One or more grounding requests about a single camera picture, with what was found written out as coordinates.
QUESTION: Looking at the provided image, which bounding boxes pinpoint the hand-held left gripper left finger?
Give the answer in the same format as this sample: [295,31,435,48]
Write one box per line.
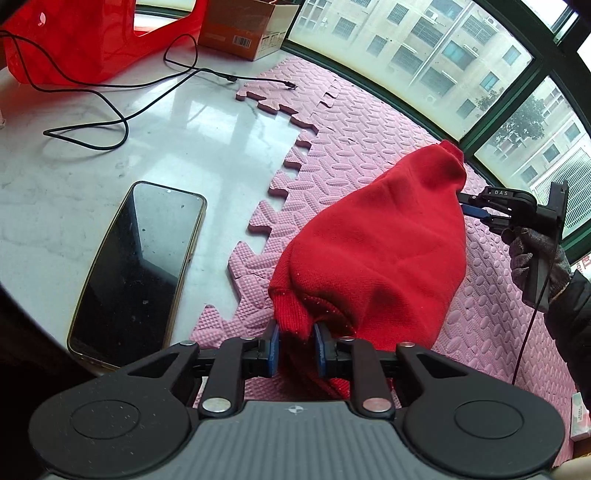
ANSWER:
[122,322,281,419]

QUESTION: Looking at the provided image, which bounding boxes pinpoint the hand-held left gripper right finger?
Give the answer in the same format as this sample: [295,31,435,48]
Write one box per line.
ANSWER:
[314,323,465,417]

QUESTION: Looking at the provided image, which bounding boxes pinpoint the red knit sweater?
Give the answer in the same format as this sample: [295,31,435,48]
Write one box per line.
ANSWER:
[268,140,467,402]

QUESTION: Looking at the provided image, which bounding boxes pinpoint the person's right forearm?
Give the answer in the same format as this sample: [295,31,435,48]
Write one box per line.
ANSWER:
[544,270,591,398]

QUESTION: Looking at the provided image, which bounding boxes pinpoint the person's right hand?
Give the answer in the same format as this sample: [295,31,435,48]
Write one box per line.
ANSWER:
[502,226,573,303]

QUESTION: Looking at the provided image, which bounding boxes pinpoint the green tree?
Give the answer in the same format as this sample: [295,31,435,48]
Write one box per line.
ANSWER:
[475,88,548,153]

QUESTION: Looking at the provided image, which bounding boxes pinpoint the pink foam floor mat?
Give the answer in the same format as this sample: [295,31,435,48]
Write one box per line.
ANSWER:
[191,55,591,467]

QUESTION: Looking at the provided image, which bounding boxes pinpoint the black smartphone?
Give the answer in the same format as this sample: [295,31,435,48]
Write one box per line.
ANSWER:
[66,181,208,370]

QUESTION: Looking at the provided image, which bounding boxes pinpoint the beige apartment building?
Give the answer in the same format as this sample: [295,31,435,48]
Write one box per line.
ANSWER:
[295,0,591,232]

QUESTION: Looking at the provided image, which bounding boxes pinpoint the tissue box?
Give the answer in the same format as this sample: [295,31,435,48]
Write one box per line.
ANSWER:
[570,392,591,439]

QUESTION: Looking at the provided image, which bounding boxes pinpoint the brown cardboard box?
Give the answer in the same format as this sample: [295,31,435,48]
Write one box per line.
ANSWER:
[198,0,301,62]

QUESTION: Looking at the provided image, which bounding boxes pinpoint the red plastic stool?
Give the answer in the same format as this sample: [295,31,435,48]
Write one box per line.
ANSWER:
[0,0,209,86]

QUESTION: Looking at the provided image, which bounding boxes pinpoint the dark green window frame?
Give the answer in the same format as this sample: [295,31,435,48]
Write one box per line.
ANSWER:
[134,0,591,252]

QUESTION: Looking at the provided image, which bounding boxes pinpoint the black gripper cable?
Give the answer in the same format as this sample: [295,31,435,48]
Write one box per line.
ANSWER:
[510,302,540,385]

